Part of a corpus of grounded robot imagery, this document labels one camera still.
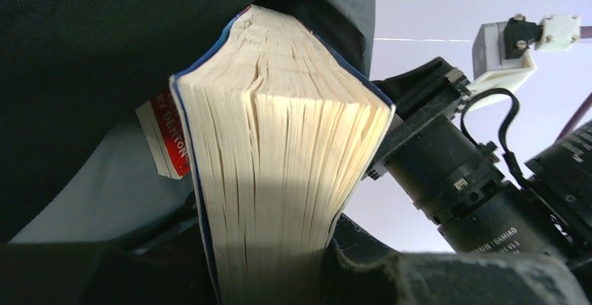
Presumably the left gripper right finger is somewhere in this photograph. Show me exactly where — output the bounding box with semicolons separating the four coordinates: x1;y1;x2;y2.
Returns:
324;215;590;304

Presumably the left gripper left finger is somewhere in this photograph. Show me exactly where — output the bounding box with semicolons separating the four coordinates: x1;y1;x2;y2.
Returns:
1;225;216;304

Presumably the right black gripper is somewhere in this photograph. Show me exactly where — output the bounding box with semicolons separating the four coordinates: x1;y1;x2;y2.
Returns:
366;57;501;211

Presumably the black student backpack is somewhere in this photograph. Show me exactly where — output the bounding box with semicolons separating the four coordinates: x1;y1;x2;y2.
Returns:
0;0;376;253

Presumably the red colourful booklet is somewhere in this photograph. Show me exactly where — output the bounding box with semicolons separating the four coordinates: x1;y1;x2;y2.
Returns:
135;88;190;179

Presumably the blue orange book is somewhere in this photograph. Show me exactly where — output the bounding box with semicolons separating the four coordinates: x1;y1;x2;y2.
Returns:
170;5;395;304

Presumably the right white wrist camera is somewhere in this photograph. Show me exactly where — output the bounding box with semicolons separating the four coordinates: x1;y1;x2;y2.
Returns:
468;13;591;96

